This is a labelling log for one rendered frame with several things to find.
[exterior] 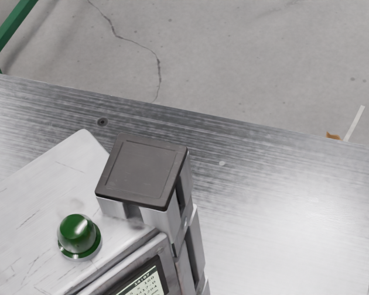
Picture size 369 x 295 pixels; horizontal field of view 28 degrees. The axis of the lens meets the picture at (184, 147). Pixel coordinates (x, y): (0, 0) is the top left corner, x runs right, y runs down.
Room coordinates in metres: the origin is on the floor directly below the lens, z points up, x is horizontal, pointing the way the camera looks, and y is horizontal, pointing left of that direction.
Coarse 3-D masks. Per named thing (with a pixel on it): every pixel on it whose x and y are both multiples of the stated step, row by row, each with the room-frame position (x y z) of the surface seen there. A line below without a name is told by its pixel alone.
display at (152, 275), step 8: (144, 264) 0.19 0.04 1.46; (152, 264) 0.19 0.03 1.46; (160, 264) 0.20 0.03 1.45; (136, 272) 0.19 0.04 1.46; (144, 272) 0.19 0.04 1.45; (152, 272) 0.19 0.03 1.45; (160, 272) 0.20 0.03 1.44; (128, 280) 0.18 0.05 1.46; (136, 280) 0.19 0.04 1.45; (144, 280) 0.19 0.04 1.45; (152, 280) 0.19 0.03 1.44; (160, 280) 0.19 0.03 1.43; (112, 288) 0.18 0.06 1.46; (120, 288) 0.18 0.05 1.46; (128, 288) 0.18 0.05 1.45; (136, 288) 0.19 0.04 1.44; (144, 288) 0.19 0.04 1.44; (152, 288) 0.19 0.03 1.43; (160, 288) 0.19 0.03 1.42
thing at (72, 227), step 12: (72, 216) 0.21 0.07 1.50; (84, 216) 0.21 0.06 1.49; (60, 228) 0.21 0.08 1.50; (72, 228) 0.20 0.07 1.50; (84, 228) 0.20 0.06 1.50; (96, 228) 0.21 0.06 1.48; (60, 240) 0.20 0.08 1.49; (72, 240) 0.20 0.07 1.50; (84, 240) 0.20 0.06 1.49; (96, 240) 0.20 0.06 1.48; (72, 252) 0.20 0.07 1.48; (84, 252) 0.20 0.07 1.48; (96, 252) 0.20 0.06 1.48
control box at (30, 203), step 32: (64, 160) 0.27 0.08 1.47; (96, 160) 0.26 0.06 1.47; (0, 192) 0.25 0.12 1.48; (32, 192) 0.25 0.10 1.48; (64, 192) 0.24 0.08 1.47; (0, 224) 0.23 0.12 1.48; (32, 224) 0.22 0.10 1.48; (96, 224) 0.22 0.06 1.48; (128, 224) 0.21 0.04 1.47; (0, 256) 0.21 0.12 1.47; (32, 256) 0.20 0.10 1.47; (96, 256) 0.20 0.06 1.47; (128, 256) 0.19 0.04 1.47; (160, 256) 0.20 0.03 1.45; (0, 288) 0.18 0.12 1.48; (32, 288) 0.18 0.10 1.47; (64, 288) 0.18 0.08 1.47; (96, 288) 0.18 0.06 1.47
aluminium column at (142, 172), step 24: (120, 144) 0.25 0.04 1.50; (144, 144) 0.25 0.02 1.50; (168, 144) 0.25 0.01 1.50; (120, 168) 0.24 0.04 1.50; (144, 168) 0.24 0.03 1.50; (168, 168) 0.23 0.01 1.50; (96, 192) 0.22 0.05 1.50; (120, 192) 0.22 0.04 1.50; (144, 192) 0.22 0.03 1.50; (168, 192) 0.22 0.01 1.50; (120, 216) 0.22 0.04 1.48; (144, 216) 0.21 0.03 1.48; (168, 216) 0.21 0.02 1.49; (192, 216) 0.24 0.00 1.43; (168, 240) 0.21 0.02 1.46; (192, 240) 0.23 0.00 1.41; (192, 264) 0.23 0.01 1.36; (192, 288) 0.22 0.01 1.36
